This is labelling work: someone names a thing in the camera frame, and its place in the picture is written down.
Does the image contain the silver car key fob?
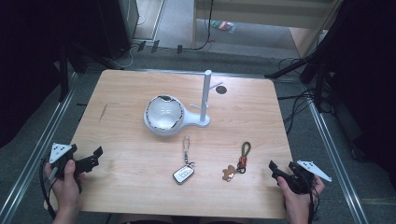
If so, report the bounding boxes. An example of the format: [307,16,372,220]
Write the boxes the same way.
[172,135,196,186]

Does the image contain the colourful packet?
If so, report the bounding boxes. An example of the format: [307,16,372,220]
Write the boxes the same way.
[210,20,238,34]

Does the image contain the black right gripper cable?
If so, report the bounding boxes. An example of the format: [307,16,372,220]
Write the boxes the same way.
[307,178,321,224]

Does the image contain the white floor cable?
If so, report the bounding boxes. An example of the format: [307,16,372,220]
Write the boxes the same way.
[106,45,139,70]

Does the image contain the person's right hand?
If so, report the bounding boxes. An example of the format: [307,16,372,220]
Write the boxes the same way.
[276,175,327,217]

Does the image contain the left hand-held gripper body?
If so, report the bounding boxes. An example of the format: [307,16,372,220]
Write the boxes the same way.
[46,142,82,181]

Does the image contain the person's left hand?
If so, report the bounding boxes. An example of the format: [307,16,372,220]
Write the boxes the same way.
[44,159,86,217]

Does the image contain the black hanging cable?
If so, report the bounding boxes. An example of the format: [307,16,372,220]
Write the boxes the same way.
[191,0,217,51]

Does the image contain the black floor cables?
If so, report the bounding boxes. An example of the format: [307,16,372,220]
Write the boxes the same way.
[276,56,325,135]

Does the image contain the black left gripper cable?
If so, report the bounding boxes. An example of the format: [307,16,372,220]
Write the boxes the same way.
[38,158,58,220]

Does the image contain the white bowl with patterned rim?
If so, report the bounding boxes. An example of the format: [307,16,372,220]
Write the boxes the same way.
[145,94,185,132]

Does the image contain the light wooden shelf unit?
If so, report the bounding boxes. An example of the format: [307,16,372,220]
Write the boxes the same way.
[191,0,345,59]

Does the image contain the black cabinet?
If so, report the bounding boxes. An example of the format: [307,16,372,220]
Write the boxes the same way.
[95,0,140,61]

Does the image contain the brown bear keychain green loop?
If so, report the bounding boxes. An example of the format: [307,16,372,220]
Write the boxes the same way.
[221,141,252,183]

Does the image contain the black metal stand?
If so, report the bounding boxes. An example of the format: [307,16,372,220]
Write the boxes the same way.
[58,45,71,103]
[264,0,356,113]

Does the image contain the metal floor rail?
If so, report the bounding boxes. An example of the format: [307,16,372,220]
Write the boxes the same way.
[307,101,371,224]
[0,72,79,224]

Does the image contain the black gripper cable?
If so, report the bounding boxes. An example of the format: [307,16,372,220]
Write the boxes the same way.
[307,178,321,224]
[38,158,58,220]

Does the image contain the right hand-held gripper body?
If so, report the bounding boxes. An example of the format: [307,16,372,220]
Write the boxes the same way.
[280,160,332,195]

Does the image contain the white key holder stand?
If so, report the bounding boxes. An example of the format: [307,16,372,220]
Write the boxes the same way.
[143,69,224,137]

